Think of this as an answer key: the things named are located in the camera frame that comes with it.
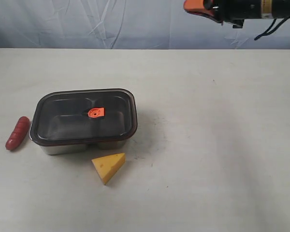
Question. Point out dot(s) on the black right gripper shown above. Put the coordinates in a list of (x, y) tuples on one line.
[(234, 12)]

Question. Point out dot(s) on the dark transparent lunch box lid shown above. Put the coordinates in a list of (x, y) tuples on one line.
[(95, 103)]

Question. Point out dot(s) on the yellow toy cheese wedge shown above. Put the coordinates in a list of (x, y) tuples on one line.
[(107, 166)]

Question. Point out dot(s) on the red toy sausage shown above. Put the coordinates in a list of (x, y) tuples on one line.
[(18, 134)]

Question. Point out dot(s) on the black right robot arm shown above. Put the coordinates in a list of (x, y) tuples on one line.
[(275, 9)]

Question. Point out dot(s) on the blue-grey backdrop cloth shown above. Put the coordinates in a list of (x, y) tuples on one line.
[(125, 24)]

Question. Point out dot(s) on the stainless steel lunch box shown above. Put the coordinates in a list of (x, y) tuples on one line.
[(62, 149)]

